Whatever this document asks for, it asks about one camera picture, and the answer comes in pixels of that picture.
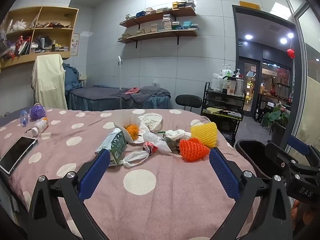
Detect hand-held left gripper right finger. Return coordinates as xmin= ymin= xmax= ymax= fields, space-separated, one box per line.
xmin=209 ymin=147 xmax=293 ymax=240

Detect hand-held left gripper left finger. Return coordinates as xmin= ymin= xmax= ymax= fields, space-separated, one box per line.
xmin=27 ymin=149 xmax=111 ymax=240

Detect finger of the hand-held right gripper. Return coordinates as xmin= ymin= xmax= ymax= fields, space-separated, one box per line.
xmin=265 ymin=142 xmax=298 ymax=178
xmin=287 ymin=135 xmax=320 ymax=165

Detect black trash bin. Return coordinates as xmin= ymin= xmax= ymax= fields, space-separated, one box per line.
xmin=235 ymin=139 xmax=285 ymax=180

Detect white face mask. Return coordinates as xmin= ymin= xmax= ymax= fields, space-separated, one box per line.
xmin=114 ymin=122 xmax=140 ymax=144

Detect orange tangerine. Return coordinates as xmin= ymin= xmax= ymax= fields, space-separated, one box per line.
xmin=125 ymin=124 xmax=140 ymax=140

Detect white tissue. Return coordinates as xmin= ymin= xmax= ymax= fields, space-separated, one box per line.
xmin=164 ymin=129 xmax=192 ymax=140

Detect green milk carton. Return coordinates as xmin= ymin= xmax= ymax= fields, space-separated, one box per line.
xmin=95 ymin=128 xmax=128 ymax=167

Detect potted green plant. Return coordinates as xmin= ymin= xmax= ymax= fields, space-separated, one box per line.
xmin=262 ymin=102 xmax=290 ymax=143

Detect orange foam fruit net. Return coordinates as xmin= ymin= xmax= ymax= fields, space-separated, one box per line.
xmin=179 ymin=137 xmax=210 ymax=162

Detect yellow foam fruit net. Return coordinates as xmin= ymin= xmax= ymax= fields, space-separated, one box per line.
xmin=190 ymin=122 xmax=218 ymax=148

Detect black utility cart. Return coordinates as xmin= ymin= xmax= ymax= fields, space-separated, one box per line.
xmin=201 ymin=81 xmax=245 ymax=148

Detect red snack wrapper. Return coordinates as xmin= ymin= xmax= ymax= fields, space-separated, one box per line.
xmin=142 ymin=142 xmax=158 ymax=155

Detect white plastic bag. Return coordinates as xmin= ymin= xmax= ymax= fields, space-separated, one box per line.
xmin=119 ymin=131 xmax=173 ymax=168

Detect white pill bottle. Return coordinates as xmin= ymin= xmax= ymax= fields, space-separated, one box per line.
xmin=31 ymin=117 xmax=49 ymax=137

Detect grey massage bed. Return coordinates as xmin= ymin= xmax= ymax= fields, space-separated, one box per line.
xmin=67 ymin=85 xmax=172 ymax=112

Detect black smartphone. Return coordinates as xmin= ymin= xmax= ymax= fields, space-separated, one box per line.
xmin=0 ymin=136 xmax=39 ymax=177

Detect black stool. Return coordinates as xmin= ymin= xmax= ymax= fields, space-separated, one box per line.
xmin=175 ymin=94 xmax=202 ymax=112

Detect purple mesh pouch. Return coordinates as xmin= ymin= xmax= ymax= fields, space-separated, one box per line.
xmin=30 ymin=104 xmax=47 ymax=120

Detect cluster of toiletry bottles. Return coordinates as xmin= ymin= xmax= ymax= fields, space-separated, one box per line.
xmin=211 ymin=64 xmax=244 ymax=96

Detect white floor lamp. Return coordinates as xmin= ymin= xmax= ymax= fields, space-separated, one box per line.
xmin=117 ymin=56 xmax=123 ymax=110

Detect blue clothes pile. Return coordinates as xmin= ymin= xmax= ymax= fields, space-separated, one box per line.
xmin=62 ymin=63 xmax=83 ymax=92

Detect cream cloth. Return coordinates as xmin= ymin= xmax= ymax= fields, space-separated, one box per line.
xmin=32 ymin=54 xmax=68 ymax=110

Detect stacks of small boxes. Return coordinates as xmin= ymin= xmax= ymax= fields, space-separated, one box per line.
xmin=125 ymin=0 xmax=196 ymax=20

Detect grey door frame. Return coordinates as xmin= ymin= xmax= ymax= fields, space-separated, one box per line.
xmin=232 ymin=4 xmax=305 ymax=130

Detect wall poster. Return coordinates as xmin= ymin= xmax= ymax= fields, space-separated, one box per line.
xmin=71 ymin=33 xmax=80 ymax=56

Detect wooden wall cabinet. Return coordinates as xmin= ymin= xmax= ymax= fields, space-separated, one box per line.
xmin=0 ymin=6 xmax=79 ymax=68

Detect wooden wall shelves with books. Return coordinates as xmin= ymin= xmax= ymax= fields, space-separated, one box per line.
xmin=122 ymin=14 xmax=199 ymax=39

